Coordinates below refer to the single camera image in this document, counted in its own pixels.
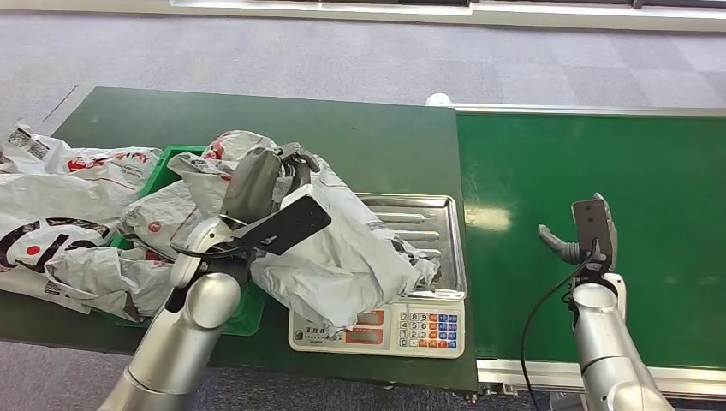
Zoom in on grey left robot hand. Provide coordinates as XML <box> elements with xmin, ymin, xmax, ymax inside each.
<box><xmin>219</xmin><ymin>141</ymin><xmax>322</xmax><ymax>227</ymax></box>

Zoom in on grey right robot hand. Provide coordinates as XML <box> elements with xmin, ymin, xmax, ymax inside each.
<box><xmin>537</xmin><ymin>192</ymin><xmax>620</xmax><ymax>275</ymax></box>

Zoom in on white plastic courier package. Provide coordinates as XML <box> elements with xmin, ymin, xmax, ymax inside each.
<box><xmin>249</xmin><ymin>154</ymin><xmax>441</xmax><ymax>334</ymax></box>

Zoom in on white package, grey label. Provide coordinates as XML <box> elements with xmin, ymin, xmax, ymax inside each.
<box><xmin>165</xmin><ymin>129</ymin><xmax>285</xmax><ymax>197</ymax></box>

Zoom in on green conveyor belt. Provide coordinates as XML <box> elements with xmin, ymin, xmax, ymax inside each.
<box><xmin>456</xmin><ymin>112</ymin><xmax>726</xmax><ymax>371</ymax></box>

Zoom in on green plastic delivery bin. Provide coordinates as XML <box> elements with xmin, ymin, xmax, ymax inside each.
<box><xmin>106</xmin><ymin>144</ymin><xmax>268</xmax><ymax>337</ymax></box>

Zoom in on white package, red dot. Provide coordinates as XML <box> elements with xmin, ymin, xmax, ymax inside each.
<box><xmin>117</xmin><ymin>180</ymin><xmax>229</xmax><ymax>263</ymax></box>

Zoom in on crumpled white courier package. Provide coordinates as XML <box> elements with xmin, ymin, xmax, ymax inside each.
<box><xmin>44</xmin><ymin>246</ymin><xmax>178</xmax><ymax>324</ymax></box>

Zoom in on white package, red logo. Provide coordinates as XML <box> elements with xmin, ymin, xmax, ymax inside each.
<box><xmin>0</xmin><ymin>123</ymin><xmax>164</xmax><ymax>223</ymax></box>

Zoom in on white package, big black letters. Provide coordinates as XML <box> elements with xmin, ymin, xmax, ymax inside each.
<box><xmin>0</xmin><ymin>214</ymin><xmax>117</xmax><ymax>315</ymax></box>

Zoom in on stainless steel scale tray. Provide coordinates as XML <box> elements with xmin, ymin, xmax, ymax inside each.
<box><xmin>350</xmin><ymin>193</ymin><xmax>470</xmax><ymax>302</ymax></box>

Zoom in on white electronic scale body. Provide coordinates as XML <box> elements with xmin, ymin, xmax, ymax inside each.
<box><xmin>287</xmin><ymin>297</ymin><xmax>467</xmax><ymax>360</ymax></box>

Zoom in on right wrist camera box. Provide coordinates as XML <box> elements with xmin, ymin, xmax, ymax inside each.
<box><xmin>571</xmin><ymin>198</ymin><xmax>612</xmax><ymax>270</ymax></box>

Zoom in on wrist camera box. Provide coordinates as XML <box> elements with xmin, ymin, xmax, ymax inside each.
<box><xmin>231</xmin><ymin>183</ymin><xmax>334</xmax><ymax>258</ymax></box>
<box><xmin>571</xmin><ymin>198</ymin><xmax>612</xmax><ymax>270</ymax></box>

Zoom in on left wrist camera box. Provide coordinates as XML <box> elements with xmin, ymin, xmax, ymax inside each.
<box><xmin>231</xmin><ymin>183</ymin><xmax>334</xmax><ymax>258</ymax></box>

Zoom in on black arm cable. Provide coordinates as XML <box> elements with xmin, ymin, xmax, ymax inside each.
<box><xmin>520</xmin><ymin>258</ymin><xmax>594</xmax><ymax>411</ymax></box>

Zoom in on silver conveyor frame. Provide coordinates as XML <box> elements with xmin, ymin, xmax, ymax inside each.
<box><xmin>448</xmin><ymin>103</ymin><xmax>726</xmax><ymax>399</ymax></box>

